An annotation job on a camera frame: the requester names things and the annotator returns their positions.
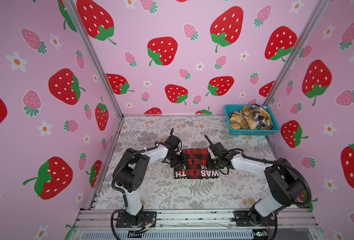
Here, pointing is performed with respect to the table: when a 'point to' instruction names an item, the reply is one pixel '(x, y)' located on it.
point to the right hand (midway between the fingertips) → (206, 164)
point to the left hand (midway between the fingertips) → (188, 165)
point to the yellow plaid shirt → (251, 117)
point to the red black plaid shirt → (196, 165)
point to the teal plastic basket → (230, 109)
